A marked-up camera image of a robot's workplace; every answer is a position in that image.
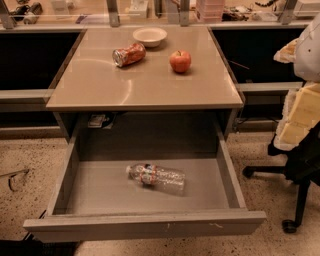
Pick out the grey counter cabinet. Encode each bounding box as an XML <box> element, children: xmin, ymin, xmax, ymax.
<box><xmin>45</xmin><ymin>25</ymin><xmax>245</xmax><ymax>141</ymax></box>

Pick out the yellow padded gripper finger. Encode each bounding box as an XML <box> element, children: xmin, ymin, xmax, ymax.
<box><xmin>273</xmin><ymin>39</ymin><xmax>298</xmax><ymax>64</ymax></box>
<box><xmin>273</xmin><ymin>82</ymin><xmax>320</xmax><ymax>151</ymax></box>

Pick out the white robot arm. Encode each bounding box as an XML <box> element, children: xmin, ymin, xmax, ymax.
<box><xmin>273</xmin><ymin>14</ymin><xmax>320</xmax><ymax>151</ymax></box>

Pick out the white bowl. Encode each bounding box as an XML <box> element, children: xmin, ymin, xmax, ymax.
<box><xmin>133</xmin><ymin>27</ymin><xmax>167</xmax><ymax>48</ymax></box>

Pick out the red apple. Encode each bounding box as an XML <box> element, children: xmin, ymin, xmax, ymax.
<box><xmin>169</xmin><ymin>50</ymin><xmax>191</xmax><ymax>73</ymax></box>

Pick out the pink plastic container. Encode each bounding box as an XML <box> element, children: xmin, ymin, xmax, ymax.
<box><xmin>195</xmin><ymin>0</ymin><xmax>225</xmax><ymax>23</ymax></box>

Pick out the grey open drawer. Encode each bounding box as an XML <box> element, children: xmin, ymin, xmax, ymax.
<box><xmin>24</xmin><ymin>112</ymin><xmax>266</xmax><ymax>242</ymax></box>

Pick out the clear plastic water bottle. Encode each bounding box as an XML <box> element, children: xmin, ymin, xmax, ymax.
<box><xmin>126</xmin><ymin>163</ymin><xmax>185</xmax><ymax>194</ymax></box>

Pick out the crushed orange soda can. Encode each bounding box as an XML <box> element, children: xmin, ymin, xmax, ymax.
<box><xmin>112</xmin><ymin>43</ymin><xmax>146</xmax><ymax>68</ymax></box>

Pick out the black office chair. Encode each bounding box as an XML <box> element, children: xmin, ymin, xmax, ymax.
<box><xmin>242</xmin><ymin>122</ymin><xmax>320</xmax><ymax>233</ymax></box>

